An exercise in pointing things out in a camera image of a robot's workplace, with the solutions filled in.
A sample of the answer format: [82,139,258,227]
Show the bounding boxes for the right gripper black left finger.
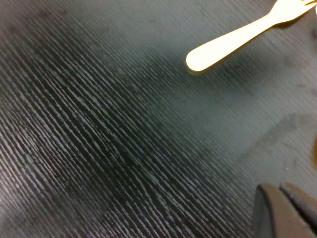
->
[251,183,314,238]

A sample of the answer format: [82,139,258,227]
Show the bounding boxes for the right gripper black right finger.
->
[279,182,317,238]

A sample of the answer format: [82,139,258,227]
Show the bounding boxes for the yellow plastic fork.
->
[185,0,317,72]

